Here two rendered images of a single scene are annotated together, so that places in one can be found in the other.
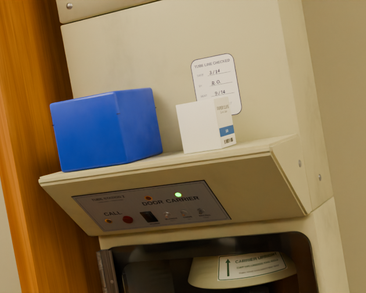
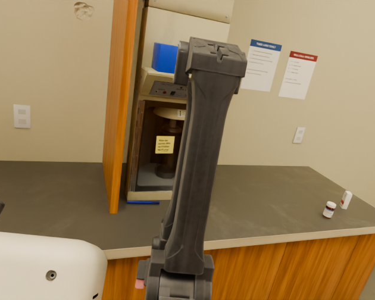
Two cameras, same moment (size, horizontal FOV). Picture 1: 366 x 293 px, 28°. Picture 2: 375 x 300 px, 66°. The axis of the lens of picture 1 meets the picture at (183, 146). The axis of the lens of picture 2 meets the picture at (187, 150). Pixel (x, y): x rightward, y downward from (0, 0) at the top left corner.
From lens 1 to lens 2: 82 cm
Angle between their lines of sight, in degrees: 50
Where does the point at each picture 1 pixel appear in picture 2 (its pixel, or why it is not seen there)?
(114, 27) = (171, 18)
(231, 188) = not seen: hidden behind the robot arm
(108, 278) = (140, 111)
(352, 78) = not seen: hidden behind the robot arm
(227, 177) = not seen: hidden behind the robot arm
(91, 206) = (157, 85)
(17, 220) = (125, 84)
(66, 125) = (165, 54)
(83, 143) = (170, 63)
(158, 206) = (180, 90)
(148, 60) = (180, 36)
